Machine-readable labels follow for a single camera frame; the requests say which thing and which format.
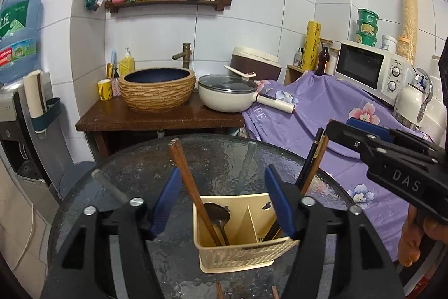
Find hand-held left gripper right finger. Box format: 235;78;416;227
264;165;408;299

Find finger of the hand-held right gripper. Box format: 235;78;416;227
326;120;384;157
346;118;433;149

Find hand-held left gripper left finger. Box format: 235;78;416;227
40;168;183;299

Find black chopstick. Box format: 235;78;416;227
262;127;325;243
264;134;326;243

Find wooden-handled metal spoon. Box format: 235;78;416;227
204;202;232;246

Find cream plastic utensil holder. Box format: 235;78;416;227
193;193;302;274

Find person's right hand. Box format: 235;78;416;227
398;211;448;267

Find white kettle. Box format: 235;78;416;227
394;68;435;126

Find purple floral cloth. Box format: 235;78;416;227
241;71;435;263

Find white microwave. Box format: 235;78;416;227
334;40;415;107

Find brown glass bottle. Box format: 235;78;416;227
316;46;330;75

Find wooden box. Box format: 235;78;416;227
283;64;305;86

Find white plastic tub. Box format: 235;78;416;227
381;35;398;52

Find clear plastic jar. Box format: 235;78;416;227
397;36;410;58

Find dark wooden counter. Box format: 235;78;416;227
76;98;246;159

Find yellow wrap roll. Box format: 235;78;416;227
302;20;322;71

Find woven basin sink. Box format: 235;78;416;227
119;67;196;112

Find white pan with glass lid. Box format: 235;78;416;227
198;74;297;115

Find brown and white rice cooker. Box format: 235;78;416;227
230;46;282;82

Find tall stack of paper cups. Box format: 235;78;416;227
397;0;419;63

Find yellow cup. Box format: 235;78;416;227
98;79;113;101

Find white rice paddle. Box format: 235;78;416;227
224;65;256;80

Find yellow soap dispenser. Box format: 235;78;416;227
120;47;136;76

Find bronze faucet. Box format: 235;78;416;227
172;43;192;69

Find beige cloth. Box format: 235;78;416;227
0;159;60;286

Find grey water dispenser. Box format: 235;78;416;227
0;82;76;201

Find blue water jug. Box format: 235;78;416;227
0;0;43;86

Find white cable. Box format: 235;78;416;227
14;204;39;261

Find dark teal wall holder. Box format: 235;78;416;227
31;98;64;138

